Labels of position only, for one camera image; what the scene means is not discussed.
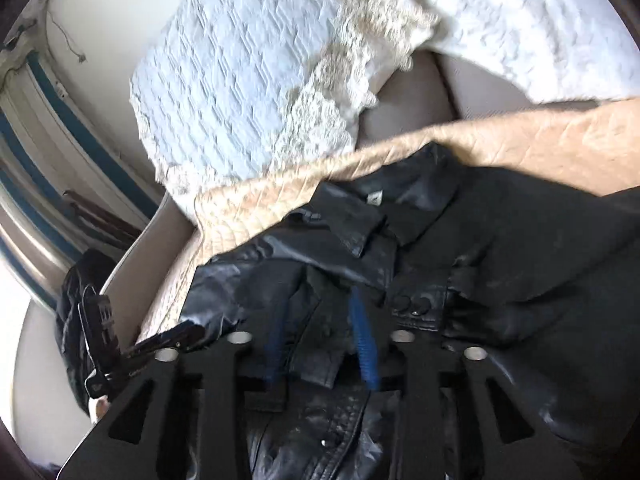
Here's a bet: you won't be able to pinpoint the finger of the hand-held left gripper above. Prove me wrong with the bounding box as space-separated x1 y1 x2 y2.
122 323 207 362

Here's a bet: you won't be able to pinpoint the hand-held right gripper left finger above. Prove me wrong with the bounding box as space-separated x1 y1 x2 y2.
60 292 292 480

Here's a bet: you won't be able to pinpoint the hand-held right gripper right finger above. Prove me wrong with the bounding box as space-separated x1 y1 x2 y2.
349 287 586 480

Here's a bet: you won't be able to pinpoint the black leather jacket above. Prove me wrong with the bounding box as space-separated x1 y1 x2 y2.
177 142 640 480

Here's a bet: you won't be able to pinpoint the dark wooden sticks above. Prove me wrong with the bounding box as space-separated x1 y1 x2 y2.
64 189 148 251

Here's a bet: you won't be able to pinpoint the grey sofa cushion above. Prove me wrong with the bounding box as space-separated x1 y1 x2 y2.
357 50 601 148

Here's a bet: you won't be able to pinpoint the beige quilted blanket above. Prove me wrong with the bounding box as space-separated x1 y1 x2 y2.
192 97 640 266

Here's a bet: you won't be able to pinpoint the white textured pillow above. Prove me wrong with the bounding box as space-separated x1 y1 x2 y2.
129 0 443 206

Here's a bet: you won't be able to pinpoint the white textured cover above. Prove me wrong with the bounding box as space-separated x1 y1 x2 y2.
400 0 640 106

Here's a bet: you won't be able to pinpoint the blue striped window frame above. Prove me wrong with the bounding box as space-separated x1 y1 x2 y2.
0 45 166 311

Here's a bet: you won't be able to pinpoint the thin hanging cable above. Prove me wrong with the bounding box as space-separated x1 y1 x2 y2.
45 10 86 66

